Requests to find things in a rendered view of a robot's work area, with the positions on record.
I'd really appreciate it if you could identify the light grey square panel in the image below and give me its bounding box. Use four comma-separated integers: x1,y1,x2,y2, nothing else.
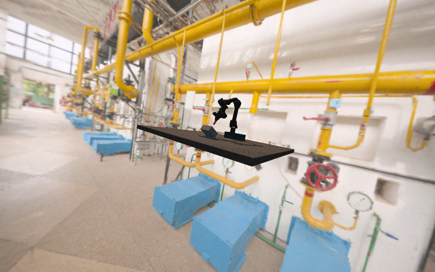
198,125,218,139

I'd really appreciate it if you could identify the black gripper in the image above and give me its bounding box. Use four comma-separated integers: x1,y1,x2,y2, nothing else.
212,108,227,121

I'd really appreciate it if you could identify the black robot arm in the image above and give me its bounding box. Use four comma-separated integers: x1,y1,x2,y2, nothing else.
218,97,241,133

